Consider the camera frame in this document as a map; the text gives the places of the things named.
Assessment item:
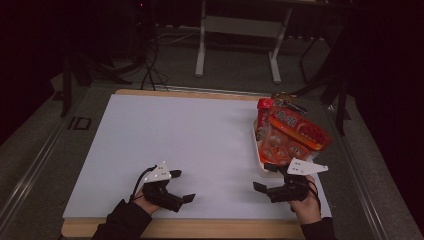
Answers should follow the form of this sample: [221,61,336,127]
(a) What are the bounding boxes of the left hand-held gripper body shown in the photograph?
[142,160,187,214]

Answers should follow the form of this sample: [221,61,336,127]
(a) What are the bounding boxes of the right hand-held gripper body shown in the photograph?
[265,157,330,204]

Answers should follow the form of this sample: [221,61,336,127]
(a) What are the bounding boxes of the white divided plastic box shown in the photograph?
[252,119,318,179]

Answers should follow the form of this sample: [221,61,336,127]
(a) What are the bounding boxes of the orange snack packet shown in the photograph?
[258,105,334,167]

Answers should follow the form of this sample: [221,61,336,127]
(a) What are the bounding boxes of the red and black tomato packet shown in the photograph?
[255,97,309,141]

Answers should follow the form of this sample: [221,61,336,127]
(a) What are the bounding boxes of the gold foil packet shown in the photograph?
[270,91,301,104]

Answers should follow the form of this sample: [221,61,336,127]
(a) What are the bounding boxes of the person's left hand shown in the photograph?
[133,189,164,216]

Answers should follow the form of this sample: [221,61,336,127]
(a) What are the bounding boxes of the person's right hand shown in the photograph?
[288,174,323,226]

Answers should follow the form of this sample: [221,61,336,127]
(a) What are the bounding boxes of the white table mat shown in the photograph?
[62,94,333,221]

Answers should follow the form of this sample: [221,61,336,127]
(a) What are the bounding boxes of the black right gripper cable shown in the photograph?
[308,181,323,214]

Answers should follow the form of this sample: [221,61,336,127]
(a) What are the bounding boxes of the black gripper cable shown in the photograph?
[308,181,323,214]
[129,165,158,203]

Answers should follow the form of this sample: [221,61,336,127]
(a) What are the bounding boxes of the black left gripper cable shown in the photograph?
[129,165,158,203]

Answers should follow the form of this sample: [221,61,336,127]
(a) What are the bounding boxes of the black floor cables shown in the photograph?
[139,33,171,92]

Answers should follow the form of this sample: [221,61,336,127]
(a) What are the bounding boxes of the white metal table frame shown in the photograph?
[194,0,294,85]

